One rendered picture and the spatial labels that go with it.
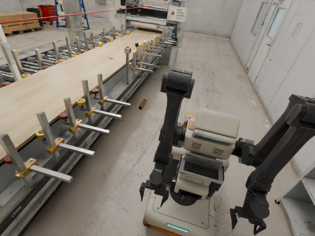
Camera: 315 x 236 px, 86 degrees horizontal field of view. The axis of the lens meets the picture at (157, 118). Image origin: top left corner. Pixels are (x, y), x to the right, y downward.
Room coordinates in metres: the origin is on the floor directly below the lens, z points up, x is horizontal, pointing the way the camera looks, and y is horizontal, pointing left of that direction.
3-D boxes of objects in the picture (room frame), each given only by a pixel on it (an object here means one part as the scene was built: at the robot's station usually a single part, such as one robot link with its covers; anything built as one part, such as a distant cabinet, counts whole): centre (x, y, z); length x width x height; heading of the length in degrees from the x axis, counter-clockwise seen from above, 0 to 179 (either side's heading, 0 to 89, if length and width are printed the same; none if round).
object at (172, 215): (0.96, -0.35, 0.16); 0.67 x 0.64 x 0.25; 169
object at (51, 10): (9.43, 6.00, 0.41); 0.76 x 0.48 x 0.81; 177
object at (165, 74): (0.55, -0.05, 1.41); 0.11 x 0.06 x 0.43; 78
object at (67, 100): (1.10, 0.72, 0.88); 0.04 x 0.04 x 0.48; 80
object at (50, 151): (0.88, 0.76, 0.81); 0.14 x 0.06 x 0.05; 170
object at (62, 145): (0.88, 0.66, 0.80); 0.43 x 0.03 x 0.04; 80
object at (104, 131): (1.13, 0.62, 0.81); 0.43 x 0.03 x 0.04; 80
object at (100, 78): (1.60, 0.63, 0.89); 0.04 x 0.04 x 0.48; 80
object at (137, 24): (5.49, 0.52, 1.05); 1.43 x 0.12 x 0.12; 80
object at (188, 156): (0.67, -0.30, 0.99); 0.28 x 0.16 x 0.22; 79
